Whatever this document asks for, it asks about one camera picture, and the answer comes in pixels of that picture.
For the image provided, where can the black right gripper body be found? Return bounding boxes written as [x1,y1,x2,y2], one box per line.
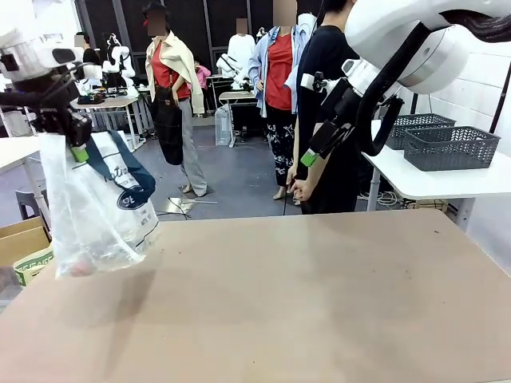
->
[319,77,363,125]

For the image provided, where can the white table with pole leg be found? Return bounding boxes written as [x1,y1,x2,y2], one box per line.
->
[0,134,53,240]

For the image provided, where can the mannequin with blue shirt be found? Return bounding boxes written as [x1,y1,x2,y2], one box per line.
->
[247,0,319,201]

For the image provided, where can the background person in white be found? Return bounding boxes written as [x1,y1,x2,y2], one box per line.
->
[227,17,257,77]

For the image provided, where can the mannequin with beige jacket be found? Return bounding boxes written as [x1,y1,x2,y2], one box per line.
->
[141,0,209,199]

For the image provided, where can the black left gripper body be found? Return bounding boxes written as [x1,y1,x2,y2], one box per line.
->
[30,104,94,148]

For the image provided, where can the red item in bag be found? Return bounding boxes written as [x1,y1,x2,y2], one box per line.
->
[71,259,95,277]

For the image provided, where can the person's right hand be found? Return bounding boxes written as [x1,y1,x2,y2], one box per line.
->
[292,178,317,201]

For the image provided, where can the wooden-top background table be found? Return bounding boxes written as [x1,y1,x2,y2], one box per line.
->
[74,94,145,152]

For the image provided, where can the grey plastic stool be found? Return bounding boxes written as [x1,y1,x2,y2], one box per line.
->
[14,188,52,233]

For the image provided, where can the person in black T-shirt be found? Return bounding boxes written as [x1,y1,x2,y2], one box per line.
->
[284,0,374,215]

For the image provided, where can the metal mannequin base plate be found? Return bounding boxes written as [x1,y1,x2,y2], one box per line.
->
[164,194,219,217]

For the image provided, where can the person's right forearm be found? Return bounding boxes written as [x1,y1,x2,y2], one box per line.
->
[304,121,333,185]

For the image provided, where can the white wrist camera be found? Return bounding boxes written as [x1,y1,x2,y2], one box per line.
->
[73,61,104,81]
[299,70,341,93]

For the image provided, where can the clear plastic container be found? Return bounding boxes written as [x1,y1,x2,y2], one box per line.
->
[214,104,236,148]

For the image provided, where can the cardboard box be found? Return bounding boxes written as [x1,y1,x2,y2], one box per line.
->
[0,216,52,269]

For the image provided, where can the grey plastic woven-pattern basket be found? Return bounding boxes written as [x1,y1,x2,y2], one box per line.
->
[384,113,458,152]
[403,125,501,172]

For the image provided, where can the background person in pink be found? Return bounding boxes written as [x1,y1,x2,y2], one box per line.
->
[194,61,212,92]

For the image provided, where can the black left arm cable sleeve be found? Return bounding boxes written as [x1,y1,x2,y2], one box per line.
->
[0,69,81,111]

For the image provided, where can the green and white paper pack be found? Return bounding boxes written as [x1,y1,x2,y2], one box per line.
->
[12,243,56,288]

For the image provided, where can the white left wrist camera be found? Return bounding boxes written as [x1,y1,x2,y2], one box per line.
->
[73,61,104,81]

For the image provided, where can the black right arm cable sleeve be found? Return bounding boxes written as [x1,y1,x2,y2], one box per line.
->
[356,9,511,157]

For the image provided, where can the translucent shopping bag navy handles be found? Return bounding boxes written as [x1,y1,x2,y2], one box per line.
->
[38,128,161,280]

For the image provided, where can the black slanted tripod leg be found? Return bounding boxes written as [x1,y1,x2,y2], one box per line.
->
[488,62,511,136]

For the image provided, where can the white side table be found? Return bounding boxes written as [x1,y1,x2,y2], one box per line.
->
[360,118,511,233]

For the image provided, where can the black arm cable sleeve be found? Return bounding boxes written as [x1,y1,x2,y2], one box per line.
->
[0,69,81,111]
[356,9,511,157]

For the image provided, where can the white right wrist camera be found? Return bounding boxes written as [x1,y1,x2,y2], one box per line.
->
[299,70,341,93]

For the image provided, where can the background person in dark top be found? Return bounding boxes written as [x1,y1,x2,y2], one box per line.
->
[73,33,101,65]

